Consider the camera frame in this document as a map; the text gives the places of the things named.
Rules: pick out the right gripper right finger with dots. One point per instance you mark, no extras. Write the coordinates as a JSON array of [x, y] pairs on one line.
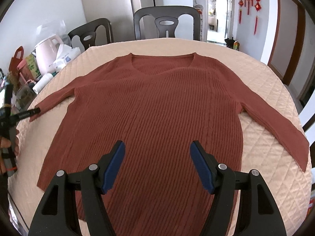
[[258, 212]]

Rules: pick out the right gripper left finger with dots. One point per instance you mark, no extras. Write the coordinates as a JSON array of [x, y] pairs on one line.
[[56, 213]]

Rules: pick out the rust red knit sweater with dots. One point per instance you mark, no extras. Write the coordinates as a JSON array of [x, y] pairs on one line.
[[159, 105]]

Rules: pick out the person's left hand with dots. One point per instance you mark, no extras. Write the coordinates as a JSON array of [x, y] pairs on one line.
[[6, 143]]

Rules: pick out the glass jar with lid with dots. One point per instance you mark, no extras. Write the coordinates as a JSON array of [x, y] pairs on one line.
[[25, 97]]

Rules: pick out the white paper roll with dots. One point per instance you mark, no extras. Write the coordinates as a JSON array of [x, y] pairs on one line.
[[39, 86]]

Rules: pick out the pink lidded cup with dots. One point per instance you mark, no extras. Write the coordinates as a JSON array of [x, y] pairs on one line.
[[25, 75]]

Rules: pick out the green snack box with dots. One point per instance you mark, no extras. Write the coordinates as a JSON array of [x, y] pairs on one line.
[[32, 66]]

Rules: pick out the red paper gift bag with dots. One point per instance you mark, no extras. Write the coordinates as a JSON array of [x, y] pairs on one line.
[[15, 60]]

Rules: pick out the pink electric kettle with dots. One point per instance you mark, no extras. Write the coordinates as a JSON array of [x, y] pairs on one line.
[[46, 52]]

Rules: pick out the white plastic bag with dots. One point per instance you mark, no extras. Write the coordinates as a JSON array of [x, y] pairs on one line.
[[65, 55]]

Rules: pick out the dark chair left back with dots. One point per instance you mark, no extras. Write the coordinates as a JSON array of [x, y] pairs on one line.
[[87, 32]]

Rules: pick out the dark chair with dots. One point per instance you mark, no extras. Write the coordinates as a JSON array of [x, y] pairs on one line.
[[166, 20], [87, 32]]

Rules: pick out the dark chair centre back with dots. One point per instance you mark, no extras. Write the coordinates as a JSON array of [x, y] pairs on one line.
[[166, 20]]

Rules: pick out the brown wooden door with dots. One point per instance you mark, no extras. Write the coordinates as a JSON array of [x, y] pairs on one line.
[[289, 39]]

